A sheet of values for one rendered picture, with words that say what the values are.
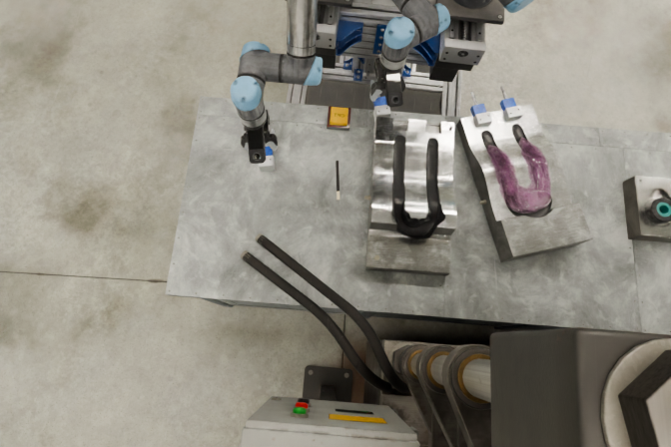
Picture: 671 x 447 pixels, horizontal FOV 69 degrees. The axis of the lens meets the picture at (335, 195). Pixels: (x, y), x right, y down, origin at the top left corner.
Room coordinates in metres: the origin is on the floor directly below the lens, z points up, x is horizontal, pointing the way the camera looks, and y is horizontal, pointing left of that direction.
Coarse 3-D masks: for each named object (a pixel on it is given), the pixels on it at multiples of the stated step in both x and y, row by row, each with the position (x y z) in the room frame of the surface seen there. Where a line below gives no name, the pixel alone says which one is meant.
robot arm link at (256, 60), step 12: (252, 48) 0.72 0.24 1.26; (264, 48) 0.73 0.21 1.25; (240, 60) 0.70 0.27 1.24; (252, 60) 0.69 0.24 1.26; (264, 60) 0.69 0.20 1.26; (276, 60) 0.69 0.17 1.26; (240, 72) 0.66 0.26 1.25; (252, 72) 0.65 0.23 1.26; (264, 72) 0.66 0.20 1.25; (276, 72) 0.66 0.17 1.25
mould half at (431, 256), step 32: (384, 128) 0.69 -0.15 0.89; (416, 128) 0.70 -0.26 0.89; (448, 128) 0.71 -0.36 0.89; (384, 160) 0.58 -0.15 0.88; (416, 160) 0.59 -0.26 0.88; (448, 160) 0.59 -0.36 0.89; (384, 192) 0.46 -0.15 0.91; (416, 192) 0.47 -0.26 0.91; (448, 192) 0.48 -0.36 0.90; (384, 224) 0.36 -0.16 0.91; (448, 224) 0.36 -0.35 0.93; (384, 256) 0.27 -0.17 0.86; (416, 256) 0.27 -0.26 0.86; (448, 256) 0.28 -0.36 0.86
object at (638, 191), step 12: (636, 180) 0.57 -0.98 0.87; (648, 180) 0.57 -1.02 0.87; (660, 180) 0.57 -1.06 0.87; (624, 192) 0.55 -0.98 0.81; (636, 192) 0.53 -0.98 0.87; (648, 192) 0.53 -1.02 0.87; (660, 192) 0.53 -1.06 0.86; (636, 204) 0.49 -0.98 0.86; (636, 216) 0.45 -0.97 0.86; (636, 228) 0.41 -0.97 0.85; (648, 228) 0.40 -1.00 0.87; (660, 228) 0.41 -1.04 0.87; (648, 240) 0.38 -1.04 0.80; (660, 240) 0.38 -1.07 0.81
